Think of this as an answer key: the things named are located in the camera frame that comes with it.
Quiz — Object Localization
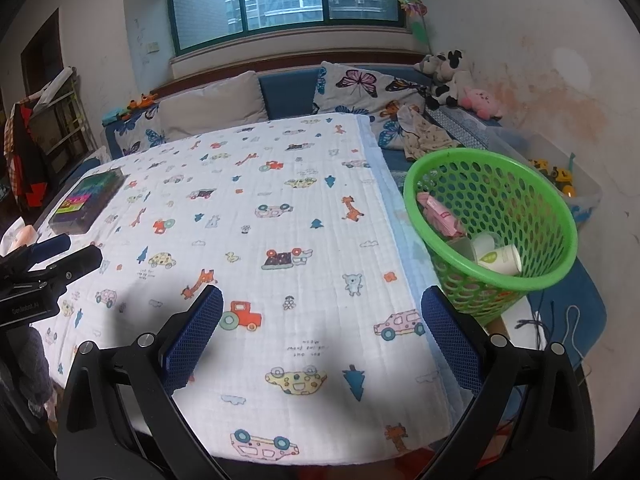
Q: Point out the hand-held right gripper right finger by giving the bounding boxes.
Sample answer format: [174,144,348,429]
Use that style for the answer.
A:
[421,285,596,480]

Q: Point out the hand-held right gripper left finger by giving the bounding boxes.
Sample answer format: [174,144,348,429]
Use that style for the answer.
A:
[55,285,225,480]

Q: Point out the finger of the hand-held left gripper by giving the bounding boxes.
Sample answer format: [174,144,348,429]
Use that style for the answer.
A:
[0,234,71,273]
[30,246,103,287]

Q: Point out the white paper cup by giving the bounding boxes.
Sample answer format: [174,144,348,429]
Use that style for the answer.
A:
[475,246,522,276]

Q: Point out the pink snack packet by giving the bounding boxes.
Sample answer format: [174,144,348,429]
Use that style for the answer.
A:
[416,192,467,239]

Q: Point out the green plastic basket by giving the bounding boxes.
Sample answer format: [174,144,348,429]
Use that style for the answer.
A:
[402,147,579,328]

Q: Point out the person's left forearm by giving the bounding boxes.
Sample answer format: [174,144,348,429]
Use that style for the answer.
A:
[0,327,54,411]

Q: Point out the peach soft object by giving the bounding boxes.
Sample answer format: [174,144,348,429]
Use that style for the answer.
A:
[0,225,41,256]

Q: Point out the dark box with colourful lid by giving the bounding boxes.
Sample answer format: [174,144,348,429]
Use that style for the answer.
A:
[48,170,125,235]

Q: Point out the white box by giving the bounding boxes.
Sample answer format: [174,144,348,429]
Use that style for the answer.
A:
[500,295,542,347]

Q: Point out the red and black hanging clothes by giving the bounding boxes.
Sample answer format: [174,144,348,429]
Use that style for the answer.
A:
[2,102,52,209]

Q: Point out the metal shelf rack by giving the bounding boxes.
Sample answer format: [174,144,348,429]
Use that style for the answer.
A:
[29,67,99,162]

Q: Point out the blue floor mat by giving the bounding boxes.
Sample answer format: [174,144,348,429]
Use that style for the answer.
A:
[525,257,609,367]

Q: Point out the small butterfly print pillow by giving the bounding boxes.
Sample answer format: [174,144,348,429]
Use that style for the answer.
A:
[114,102,169,159]

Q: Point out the white printed blanket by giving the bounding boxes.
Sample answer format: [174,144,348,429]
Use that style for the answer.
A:
[30,114,468,466]

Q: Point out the yellow toy vehicles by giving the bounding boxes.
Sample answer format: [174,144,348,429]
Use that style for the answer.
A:
[529,159,577,197]

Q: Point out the clear storage bin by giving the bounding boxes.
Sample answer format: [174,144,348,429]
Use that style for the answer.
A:
[487,127,604,227]

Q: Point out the beige patterned garment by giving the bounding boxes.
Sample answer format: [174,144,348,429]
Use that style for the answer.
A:
[397,105,464,162]

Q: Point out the dark wooden door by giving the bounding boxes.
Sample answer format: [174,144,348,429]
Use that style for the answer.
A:
[20,7,64,107]

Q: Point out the blue striped cloth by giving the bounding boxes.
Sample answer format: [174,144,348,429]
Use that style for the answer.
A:
[430,107,494,152]

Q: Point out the beige pillow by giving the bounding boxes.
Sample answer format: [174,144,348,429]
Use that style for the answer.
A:
[159,71,269,142]

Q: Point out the pink plush toy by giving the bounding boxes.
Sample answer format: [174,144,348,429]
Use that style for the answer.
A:
[460,87,505,121]

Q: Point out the blue sofa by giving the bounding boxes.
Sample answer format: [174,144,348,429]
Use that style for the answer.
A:
[102,65,503,166]

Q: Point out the black and white cow plush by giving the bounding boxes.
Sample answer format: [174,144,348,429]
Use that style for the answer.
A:
[417,50,474,110]

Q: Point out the large butterfly print pillow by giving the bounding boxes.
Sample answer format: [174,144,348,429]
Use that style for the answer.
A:
[314,61,432,149]

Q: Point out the colourful pinwheel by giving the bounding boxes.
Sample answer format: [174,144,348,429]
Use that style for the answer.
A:
[398,0,431,44]

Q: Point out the green framed window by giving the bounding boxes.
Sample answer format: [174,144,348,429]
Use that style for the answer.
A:
[165,0,407,59]

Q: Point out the black cable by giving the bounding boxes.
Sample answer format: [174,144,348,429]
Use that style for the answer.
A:
[515,300,557,352]

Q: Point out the white cable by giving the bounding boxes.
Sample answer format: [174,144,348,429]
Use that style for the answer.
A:
[564,305,592,377]

